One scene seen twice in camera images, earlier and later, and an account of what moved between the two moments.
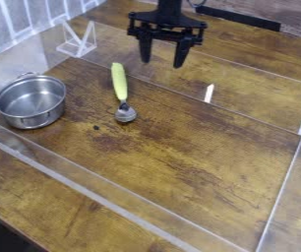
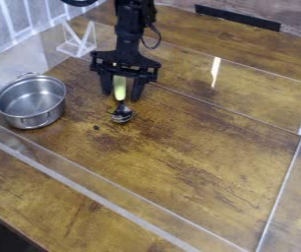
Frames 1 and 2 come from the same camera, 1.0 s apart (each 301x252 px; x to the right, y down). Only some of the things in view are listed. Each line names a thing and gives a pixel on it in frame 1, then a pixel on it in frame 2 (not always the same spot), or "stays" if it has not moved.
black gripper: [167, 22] -> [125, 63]
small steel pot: [32, 100] stays
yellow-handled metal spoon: [124, 113] stays
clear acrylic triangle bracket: [75, 46] stays
